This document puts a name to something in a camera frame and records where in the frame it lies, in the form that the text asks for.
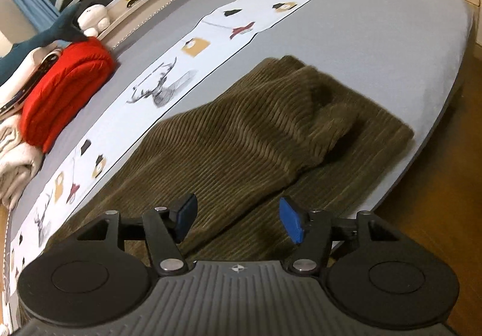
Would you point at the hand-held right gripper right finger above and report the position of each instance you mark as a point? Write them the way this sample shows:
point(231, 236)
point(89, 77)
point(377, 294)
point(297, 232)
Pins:
point(292, 219)

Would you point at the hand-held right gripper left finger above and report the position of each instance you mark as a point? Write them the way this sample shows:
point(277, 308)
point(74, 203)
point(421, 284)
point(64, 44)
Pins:
point(186, 217)

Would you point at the red folded quilt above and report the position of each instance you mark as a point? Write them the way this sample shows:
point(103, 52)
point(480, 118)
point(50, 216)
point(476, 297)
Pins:
point(64, 91)

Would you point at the cream folded blanket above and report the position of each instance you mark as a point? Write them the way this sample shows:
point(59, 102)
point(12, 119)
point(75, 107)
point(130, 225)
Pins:
point(19, 159)

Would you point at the grey printed bed sheet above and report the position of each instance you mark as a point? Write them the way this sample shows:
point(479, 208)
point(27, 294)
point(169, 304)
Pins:
point(357, 38)

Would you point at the white folded quilt dark trim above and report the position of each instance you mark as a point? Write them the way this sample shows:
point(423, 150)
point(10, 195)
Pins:
point(22, 80)

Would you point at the white round plush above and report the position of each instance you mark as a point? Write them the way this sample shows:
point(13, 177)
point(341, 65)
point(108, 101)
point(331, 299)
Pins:
point(94, 19)

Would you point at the teal shark plush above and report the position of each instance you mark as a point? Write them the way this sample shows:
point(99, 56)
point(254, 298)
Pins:
point(49, 34)

